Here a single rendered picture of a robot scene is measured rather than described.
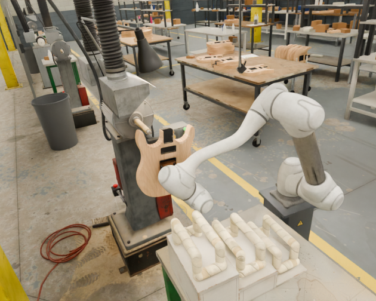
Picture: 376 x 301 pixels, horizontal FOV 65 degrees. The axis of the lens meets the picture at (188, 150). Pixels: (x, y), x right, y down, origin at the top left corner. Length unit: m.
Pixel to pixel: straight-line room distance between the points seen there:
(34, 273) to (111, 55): 1.93
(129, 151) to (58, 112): 2.47
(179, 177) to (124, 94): 0.48
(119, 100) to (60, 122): 3.06
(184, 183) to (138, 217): 1.15
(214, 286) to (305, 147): 0.77
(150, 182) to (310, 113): 0.88
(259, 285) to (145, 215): 1.39
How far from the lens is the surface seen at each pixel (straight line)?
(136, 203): 2.27
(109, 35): 1.53
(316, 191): 1.69
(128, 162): 2.07
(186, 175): 1.24
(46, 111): 4.39
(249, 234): 1.11
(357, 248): 2.81
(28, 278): 2.84
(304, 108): 1.28
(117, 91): 1.41
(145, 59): 1.53
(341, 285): 1.30
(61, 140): 4.56
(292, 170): 1.81
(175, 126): 1.94
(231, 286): 1.06
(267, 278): 1.15
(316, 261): 1.34
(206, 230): 1.01
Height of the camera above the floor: 1.91
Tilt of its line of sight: 29 degrees down
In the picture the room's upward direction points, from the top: 5 degrees counter-clockwise
